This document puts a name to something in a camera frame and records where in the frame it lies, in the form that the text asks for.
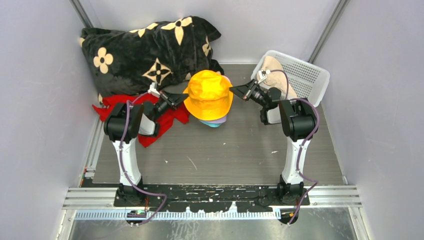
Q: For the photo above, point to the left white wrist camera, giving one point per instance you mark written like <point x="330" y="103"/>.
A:
<point x="153" y="90"/>

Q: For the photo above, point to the beige bucket hat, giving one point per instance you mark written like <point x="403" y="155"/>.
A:
<point x="277" y="78"/>

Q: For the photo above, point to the lavender bucket hat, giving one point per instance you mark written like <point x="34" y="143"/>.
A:
<point x="218" y="121"/>

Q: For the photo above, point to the white plastic basket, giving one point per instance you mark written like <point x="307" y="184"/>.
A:
<point x="307" y="80"/>

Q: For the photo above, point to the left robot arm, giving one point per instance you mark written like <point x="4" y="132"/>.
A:
<point x="128" y="120"/>

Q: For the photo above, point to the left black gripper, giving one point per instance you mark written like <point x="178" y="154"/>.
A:
<point x="166" y="99"/>

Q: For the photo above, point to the turquoise bucket hat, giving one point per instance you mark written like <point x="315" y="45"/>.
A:
<point x="212" y="124"/>

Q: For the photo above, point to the red cloth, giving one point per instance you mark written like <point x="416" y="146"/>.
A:
<point x="165" y="121"/>

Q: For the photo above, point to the black floral plush pillow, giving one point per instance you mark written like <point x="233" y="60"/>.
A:
<point x="164" y="52"/>

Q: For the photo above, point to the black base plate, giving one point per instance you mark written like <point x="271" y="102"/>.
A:
<point x="163" y="194"/>

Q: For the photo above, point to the pink bucket hat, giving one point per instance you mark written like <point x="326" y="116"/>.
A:
<point x="228" y="80"/>

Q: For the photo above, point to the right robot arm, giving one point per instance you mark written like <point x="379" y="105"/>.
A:
<point x="299" y="121"/>

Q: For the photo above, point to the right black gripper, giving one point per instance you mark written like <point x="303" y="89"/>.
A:
<point x="250" y="90"/>

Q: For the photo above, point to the yellow bucket hat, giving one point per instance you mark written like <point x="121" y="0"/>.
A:
<point x="209" y="96"/>

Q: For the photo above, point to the aluminium rail frame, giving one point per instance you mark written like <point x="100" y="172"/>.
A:
<point x="96" y="204"/>

